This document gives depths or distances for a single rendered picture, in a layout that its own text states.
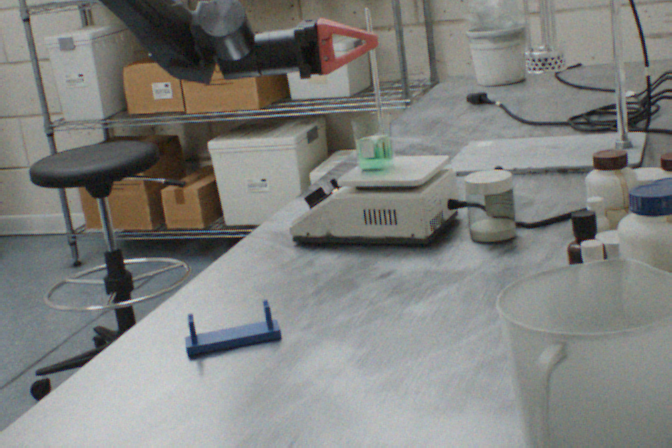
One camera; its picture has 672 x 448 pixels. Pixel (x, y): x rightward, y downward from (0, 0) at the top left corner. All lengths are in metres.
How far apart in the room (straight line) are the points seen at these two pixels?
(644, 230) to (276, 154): 2.73
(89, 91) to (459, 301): 2.91
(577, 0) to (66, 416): 2.93
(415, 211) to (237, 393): 0.42
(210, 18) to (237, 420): 0.55
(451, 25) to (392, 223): 2.50
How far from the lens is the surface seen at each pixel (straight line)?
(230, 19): 1.29
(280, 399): 0.97
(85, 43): 3.89
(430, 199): 1.33
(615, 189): 1.24
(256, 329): 1.11
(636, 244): 1.01
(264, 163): 3.69
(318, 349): 1.06
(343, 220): 1.36
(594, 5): 3.71
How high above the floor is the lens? 1.17
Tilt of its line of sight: 15 degrees down
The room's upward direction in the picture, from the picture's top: 8 degrees counter-clockwise
